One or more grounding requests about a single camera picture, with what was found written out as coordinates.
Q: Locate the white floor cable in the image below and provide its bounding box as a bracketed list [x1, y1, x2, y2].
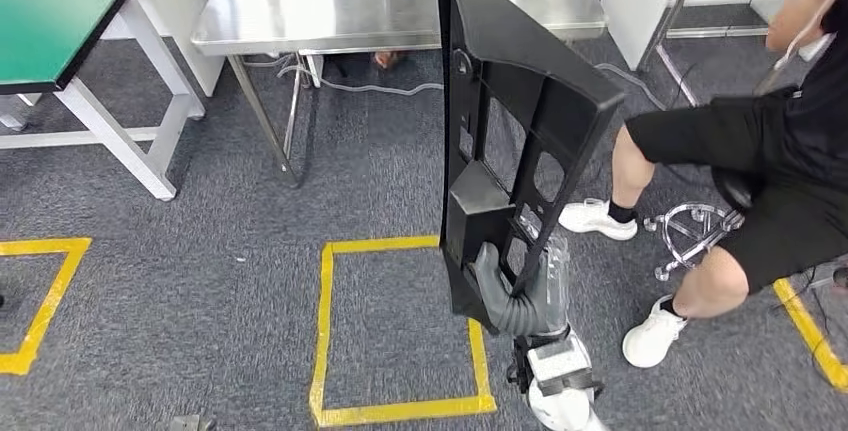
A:
[241, 50, 667, 111]

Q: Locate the seated person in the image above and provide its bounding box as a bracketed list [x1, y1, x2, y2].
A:
[558, 0, 848, 370]

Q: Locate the chrome swivel stool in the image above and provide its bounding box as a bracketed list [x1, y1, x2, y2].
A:
[643, 166, 848, 284]

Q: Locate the person behind workbench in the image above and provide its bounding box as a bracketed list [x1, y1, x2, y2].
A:
[372, 48, 403, 72]

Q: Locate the black plastic panel part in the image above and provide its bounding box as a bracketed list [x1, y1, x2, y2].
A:
[435, 0, 627, 338]

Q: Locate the steel side table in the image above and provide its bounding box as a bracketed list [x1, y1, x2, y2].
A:
[639, 0, 848, 108]

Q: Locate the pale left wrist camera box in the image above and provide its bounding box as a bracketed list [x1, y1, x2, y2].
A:
[167, 414, 217, 431]

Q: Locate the yellow floor tape square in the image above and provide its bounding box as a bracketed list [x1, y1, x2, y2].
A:
[309, 235, 498, 429]

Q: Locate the green table white frame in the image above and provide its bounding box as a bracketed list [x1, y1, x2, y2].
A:
[0, 0, 207, 203]

